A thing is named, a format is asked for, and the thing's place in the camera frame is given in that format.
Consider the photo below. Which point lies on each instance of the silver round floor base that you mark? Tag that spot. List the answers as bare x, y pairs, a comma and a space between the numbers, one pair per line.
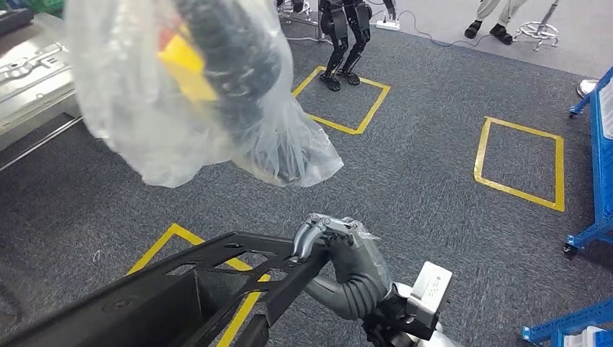
586, 88

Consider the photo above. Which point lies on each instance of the black foam tray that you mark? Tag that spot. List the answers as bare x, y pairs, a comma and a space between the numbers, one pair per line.
14, 21

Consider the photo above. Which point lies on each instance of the long black plastic part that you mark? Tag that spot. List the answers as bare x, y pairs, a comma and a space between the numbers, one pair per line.
143, 306

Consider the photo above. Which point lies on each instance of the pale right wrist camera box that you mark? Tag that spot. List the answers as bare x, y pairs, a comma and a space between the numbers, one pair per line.
431, 292

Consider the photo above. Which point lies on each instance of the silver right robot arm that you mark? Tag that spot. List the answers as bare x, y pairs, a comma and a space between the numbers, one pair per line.
383, 316

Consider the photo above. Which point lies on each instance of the person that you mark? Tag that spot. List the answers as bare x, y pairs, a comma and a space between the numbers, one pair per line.
503, 33

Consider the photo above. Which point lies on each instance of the yellow block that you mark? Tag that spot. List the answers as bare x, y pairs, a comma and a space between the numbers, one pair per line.
184, 67

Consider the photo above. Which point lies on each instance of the yellow floor tape square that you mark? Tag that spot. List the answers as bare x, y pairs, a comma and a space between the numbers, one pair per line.
153, 247
373, 110

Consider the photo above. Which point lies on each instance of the stainless steel workbench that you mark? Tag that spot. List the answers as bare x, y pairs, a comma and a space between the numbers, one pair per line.
52, 28

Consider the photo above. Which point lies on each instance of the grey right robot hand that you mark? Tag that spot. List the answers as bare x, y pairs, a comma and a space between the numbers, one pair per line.
359, 263

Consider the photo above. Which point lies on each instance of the white power strip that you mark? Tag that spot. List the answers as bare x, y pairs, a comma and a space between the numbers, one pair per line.
388, 25

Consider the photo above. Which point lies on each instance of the stamped grey metal plate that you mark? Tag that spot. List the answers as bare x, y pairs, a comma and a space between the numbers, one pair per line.
28, 86

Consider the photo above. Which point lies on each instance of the silver stool star base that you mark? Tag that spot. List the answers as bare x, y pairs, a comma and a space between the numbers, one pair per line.
536, 31

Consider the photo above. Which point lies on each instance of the black ribbed object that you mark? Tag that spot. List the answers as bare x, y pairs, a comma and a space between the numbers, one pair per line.
230, 62

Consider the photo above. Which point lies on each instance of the clear plastic bag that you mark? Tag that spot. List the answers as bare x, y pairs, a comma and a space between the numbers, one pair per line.
119, 96

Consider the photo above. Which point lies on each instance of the black humanoid robot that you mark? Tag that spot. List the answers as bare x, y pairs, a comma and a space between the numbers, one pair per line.
337, 28

